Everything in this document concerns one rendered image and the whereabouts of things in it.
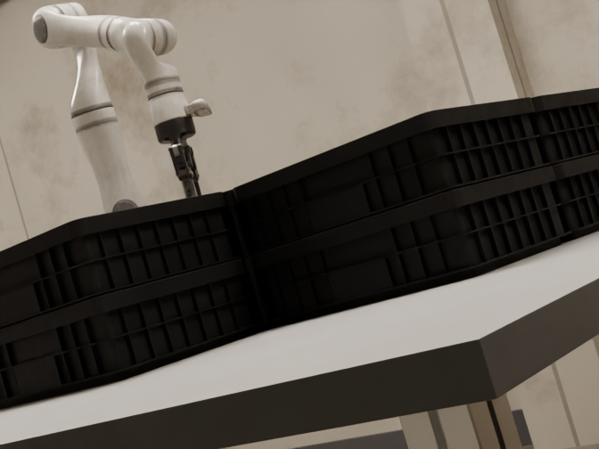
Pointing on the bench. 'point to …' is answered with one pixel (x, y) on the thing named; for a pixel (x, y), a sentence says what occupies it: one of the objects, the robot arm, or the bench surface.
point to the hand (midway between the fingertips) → (192, 192)
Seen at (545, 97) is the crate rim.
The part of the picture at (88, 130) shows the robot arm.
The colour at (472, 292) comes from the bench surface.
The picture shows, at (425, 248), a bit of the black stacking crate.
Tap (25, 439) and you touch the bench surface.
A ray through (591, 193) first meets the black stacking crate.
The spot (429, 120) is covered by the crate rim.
